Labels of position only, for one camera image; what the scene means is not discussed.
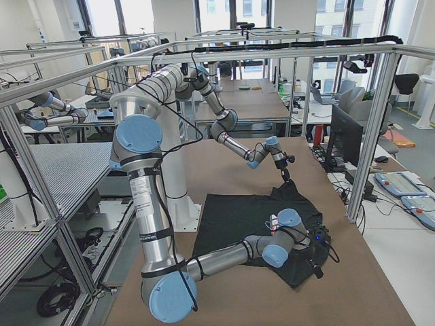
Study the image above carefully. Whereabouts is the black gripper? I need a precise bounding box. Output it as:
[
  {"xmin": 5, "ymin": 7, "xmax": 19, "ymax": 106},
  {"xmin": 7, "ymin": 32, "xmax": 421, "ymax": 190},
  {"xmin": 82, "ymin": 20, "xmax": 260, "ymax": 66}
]
[
  {"xmin": 306, "ymin": 230, "xmax": 330, "ymax": 278},
  {"xmin": 275, "ymin": 158, "xmax": 291, "ymax": 183}
]

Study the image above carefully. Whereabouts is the black printed t-shirt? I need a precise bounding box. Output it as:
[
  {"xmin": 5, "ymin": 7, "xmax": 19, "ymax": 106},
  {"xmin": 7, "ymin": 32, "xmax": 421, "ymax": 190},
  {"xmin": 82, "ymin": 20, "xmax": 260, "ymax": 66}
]
[{"xmin": 192, "ymin": 180, "xmax": 332, "ymax": 289}]

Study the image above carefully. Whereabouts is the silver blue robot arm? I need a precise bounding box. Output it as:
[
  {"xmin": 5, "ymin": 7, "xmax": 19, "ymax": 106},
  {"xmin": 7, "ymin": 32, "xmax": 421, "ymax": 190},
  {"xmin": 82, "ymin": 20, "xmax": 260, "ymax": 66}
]
[
  {"xmin": 131, "ymin": 64, "xmax": 294, "ymax": 182},
  {"xmin": 112, "ymin": 113, "xmax": 330, "ymax": 323}
]

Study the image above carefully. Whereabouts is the black computer monitor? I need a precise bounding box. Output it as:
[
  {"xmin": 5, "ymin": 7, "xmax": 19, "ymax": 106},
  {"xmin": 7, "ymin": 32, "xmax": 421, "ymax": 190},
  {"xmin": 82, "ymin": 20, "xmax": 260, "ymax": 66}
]
[{"xmin": 324, "ymin": 107, "xmax": 363, "ymax": 173}]

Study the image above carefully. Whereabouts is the blue grey teach pendant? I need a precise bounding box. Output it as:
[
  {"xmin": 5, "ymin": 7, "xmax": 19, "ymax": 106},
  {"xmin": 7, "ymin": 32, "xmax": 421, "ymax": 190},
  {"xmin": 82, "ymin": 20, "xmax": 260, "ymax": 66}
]
[{"xmin": 375, "ymin": 172, "xmax": 427, "ymax": 197}]

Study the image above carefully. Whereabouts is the aluminium cage frame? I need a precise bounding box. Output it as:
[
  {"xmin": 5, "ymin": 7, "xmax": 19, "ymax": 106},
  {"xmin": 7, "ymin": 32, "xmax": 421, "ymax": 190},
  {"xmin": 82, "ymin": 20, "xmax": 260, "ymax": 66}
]
[{"xmin": 0, "ymin": 29, "xmax": 404, "ymax": 296}]

